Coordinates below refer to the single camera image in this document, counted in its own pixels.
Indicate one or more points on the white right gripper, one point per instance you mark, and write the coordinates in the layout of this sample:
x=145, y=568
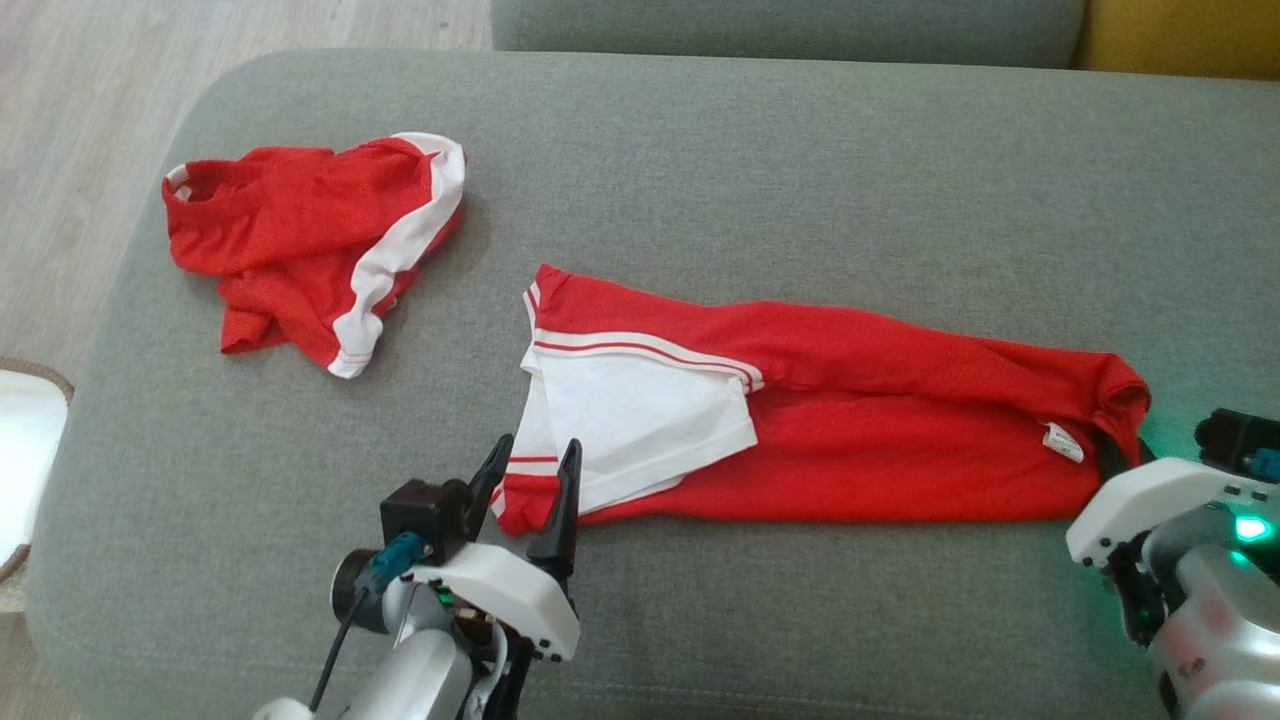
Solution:
x=1150, y=495

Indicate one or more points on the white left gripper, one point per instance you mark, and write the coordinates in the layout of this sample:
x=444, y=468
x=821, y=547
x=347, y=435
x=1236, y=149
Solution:
x=510, y=595

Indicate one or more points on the red shirt with white sleeves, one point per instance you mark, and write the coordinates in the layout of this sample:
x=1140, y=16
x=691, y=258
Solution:
x=880, y=400

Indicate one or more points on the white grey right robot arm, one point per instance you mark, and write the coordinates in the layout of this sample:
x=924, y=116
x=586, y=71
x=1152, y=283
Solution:
x=1220, y=620

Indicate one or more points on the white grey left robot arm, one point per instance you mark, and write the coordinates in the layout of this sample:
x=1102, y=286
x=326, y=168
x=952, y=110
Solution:
x=420, y=670

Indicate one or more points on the red shorts with white stripe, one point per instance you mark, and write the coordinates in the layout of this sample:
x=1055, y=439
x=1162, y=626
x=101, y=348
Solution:
x=280, y=210

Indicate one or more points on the grey fabric sofa seat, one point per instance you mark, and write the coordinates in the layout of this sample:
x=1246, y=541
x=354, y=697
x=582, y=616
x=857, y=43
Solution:
x=800, y=180

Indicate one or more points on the yellow sofa cushion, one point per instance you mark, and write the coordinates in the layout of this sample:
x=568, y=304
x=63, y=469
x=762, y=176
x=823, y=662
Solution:
x=1180, y=35

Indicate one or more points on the grey fabric sofa section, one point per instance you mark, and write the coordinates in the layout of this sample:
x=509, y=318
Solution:
x=800, y=30

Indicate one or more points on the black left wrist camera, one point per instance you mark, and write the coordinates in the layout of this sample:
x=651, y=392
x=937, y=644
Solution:
x=425, y=515

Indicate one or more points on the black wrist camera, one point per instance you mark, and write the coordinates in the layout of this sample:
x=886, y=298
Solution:
x=1230, y=435
x=425, y=515

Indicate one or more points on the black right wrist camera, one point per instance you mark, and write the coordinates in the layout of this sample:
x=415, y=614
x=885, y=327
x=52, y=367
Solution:
x=1230, y=435

